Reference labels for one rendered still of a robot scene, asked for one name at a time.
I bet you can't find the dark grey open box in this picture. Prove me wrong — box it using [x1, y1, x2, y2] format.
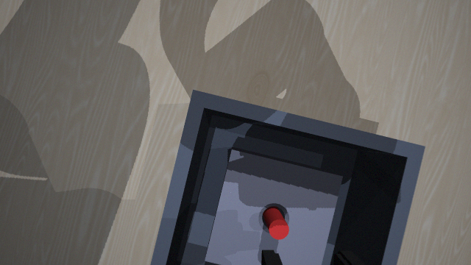
[150, 90, 425, 265]

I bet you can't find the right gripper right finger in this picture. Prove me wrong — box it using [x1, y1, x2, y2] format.
[333, 250, 365, 265]

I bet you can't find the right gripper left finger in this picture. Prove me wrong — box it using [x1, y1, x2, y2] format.
[261, 250, 283, 265]

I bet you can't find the grey flat plate with round hole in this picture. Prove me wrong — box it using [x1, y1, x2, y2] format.
[205, 147, 343, 265]

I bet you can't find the red cylindrical peg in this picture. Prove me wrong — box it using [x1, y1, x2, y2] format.
[263, 206, 289, 240]

